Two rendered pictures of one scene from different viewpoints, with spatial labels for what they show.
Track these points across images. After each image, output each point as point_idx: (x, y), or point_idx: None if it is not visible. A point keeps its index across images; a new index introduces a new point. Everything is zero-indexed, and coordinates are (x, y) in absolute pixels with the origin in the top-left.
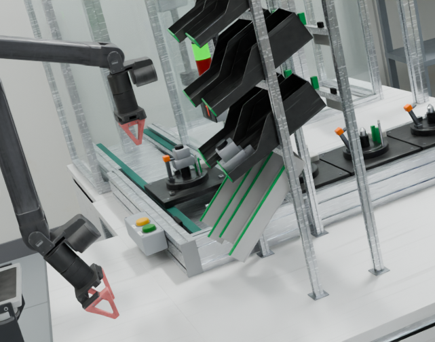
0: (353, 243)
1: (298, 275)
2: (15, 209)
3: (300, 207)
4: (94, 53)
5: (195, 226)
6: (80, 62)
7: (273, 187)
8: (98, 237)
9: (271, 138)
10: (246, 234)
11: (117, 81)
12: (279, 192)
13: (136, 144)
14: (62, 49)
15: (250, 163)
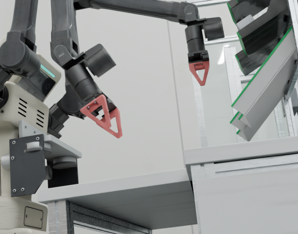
0: None
1: None
2: (52, 28)
3: None
4: (175, 6)
5: None
6: (163, 12)
7: (280, 44)
8: (111, 62)
9: (281, 1)
10: (249, 87)
11: (190, 29)
12: (286, 49)
13: (200, 84)
14: (152, 2)
15: (260, 22)
